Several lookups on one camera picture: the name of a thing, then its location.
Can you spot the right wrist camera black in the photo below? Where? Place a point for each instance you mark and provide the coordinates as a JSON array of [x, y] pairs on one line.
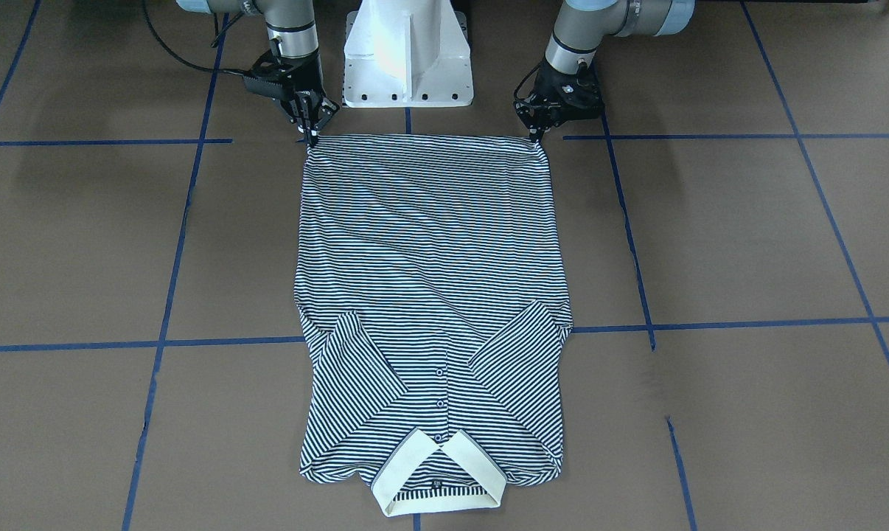
[[269, 87]]

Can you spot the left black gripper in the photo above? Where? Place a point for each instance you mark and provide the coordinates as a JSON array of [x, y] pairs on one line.
[[542, 116]]

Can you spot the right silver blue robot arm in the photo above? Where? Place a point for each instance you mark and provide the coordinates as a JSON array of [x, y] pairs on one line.
[[291, 32]]

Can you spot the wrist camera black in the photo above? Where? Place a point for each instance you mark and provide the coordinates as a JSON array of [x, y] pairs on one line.
[[269, 87], [526, 113]]

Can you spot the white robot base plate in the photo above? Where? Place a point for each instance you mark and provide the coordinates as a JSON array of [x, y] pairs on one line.
[[406, 54]]

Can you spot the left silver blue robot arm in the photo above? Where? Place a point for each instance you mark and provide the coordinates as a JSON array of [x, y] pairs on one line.
[[581, 26]]

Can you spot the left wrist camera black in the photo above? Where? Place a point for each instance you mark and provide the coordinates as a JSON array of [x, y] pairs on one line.
[[526, 113]]

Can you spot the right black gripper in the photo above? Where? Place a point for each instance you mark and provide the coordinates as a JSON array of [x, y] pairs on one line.
[[308, 80]]

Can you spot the blue white striped polo shirt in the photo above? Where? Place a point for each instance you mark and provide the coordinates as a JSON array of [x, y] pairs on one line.
[[433, 300]]

